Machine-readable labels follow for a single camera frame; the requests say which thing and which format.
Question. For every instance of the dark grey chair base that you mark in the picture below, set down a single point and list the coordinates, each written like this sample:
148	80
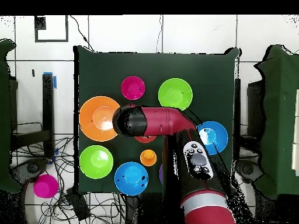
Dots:
247	169
32	168

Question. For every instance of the white round stool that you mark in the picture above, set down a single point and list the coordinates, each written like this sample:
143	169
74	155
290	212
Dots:
31	210

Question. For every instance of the blue tape strip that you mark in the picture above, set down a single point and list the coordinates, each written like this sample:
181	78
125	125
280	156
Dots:
55	82

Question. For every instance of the pink plastic cup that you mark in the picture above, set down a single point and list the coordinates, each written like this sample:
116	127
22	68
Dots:
45	186

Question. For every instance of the pink plastic bowl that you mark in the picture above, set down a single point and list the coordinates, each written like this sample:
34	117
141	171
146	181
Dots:
133	88

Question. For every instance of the large orange plastic bowl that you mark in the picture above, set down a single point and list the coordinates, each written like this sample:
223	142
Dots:
93	116

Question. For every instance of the red-orange plastic bowl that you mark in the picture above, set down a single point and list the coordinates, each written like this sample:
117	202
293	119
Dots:
144	139

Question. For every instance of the purple plastic bowl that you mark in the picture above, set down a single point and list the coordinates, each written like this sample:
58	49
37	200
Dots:
161	173

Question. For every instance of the black power brick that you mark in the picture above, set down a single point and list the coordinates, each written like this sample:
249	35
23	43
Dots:
78	205

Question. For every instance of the orange plastic cup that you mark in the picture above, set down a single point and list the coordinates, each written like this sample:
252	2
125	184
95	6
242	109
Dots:
148	158

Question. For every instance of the dark green table cloth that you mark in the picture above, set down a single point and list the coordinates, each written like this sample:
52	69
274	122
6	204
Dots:
140	65

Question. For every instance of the black square floor frame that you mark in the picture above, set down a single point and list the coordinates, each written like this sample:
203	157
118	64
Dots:
40	23

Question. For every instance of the green plastic bowl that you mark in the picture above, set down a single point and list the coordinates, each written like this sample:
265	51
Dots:
96	162
175	95

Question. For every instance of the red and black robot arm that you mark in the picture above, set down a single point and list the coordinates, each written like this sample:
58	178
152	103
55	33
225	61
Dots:
163	121

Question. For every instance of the black stand frame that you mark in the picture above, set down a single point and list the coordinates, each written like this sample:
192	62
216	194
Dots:
237	116
48	105

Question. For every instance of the black cabinet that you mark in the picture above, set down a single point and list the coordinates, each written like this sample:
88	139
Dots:
255	109

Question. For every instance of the blue plastic bowl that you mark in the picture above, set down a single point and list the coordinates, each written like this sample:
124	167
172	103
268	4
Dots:
219	140
131	178

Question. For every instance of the green cloth side table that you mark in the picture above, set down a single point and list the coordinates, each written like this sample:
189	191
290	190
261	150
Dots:
4	116
280	116

